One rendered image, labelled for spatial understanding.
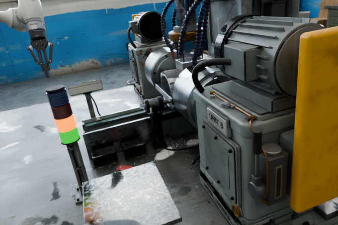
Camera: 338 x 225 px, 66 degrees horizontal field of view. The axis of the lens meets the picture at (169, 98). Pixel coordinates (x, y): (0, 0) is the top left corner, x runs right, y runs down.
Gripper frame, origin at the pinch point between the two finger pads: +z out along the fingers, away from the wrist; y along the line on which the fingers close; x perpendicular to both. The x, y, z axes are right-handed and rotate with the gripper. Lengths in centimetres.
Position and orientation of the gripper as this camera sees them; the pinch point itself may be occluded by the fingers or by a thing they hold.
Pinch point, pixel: (46, 71)
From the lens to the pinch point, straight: 147.7
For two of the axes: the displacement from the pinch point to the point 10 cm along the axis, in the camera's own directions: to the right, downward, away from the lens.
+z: 2.3, 9.7, 0.2
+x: -2.5, 0.4, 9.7
